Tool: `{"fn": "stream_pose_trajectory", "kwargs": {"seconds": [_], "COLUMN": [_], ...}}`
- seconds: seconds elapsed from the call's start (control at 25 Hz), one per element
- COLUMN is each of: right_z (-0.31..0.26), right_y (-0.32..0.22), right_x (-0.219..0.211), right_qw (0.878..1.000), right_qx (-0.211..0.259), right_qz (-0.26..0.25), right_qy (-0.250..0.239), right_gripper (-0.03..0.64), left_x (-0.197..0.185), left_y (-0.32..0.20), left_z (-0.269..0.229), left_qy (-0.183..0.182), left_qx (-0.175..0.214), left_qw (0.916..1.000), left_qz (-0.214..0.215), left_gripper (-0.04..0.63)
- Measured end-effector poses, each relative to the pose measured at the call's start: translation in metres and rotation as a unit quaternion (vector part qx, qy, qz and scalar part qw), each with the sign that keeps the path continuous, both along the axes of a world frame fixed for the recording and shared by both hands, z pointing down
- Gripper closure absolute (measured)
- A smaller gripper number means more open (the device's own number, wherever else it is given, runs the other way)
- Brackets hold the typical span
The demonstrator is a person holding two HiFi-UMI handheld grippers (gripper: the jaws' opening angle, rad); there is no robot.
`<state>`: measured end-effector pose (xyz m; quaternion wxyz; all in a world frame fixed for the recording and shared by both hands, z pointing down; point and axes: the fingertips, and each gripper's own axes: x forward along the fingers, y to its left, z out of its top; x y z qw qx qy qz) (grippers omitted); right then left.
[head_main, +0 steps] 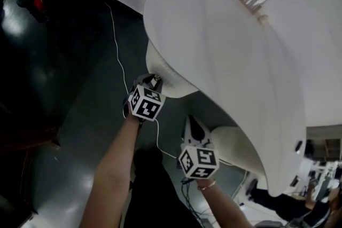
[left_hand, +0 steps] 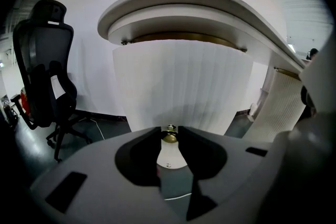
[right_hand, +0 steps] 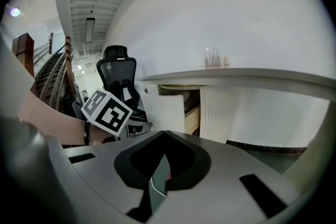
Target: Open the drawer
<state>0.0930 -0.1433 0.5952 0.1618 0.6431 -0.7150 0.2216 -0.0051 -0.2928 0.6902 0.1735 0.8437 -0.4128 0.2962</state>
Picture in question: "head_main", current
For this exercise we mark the small black oval object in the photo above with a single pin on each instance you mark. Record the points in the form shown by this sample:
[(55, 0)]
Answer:
[(298, 146)]

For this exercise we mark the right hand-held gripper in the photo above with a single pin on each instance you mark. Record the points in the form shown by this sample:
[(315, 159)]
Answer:
[(199, 161)]

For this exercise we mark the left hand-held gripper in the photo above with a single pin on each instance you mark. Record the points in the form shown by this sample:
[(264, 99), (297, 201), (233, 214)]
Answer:
[(147, 105)]

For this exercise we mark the red and black device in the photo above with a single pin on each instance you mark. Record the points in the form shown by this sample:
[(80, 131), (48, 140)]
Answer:
[(37, 2)]

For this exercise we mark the clear glass holder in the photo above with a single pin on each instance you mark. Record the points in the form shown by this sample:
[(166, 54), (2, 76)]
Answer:
[(255, 0)]

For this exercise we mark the person's black clothing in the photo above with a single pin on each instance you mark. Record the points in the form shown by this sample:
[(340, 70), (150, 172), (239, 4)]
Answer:
[(160, 195)]

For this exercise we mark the person's left forearm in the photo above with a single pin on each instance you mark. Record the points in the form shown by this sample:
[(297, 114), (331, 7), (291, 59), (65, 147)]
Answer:
[(112, 168)]

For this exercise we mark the white shelving unit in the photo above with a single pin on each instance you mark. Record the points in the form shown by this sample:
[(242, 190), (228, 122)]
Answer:
[(326, 165)]

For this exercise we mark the person's right forearm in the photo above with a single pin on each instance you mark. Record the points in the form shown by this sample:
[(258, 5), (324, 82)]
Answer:
[(224, 208)]

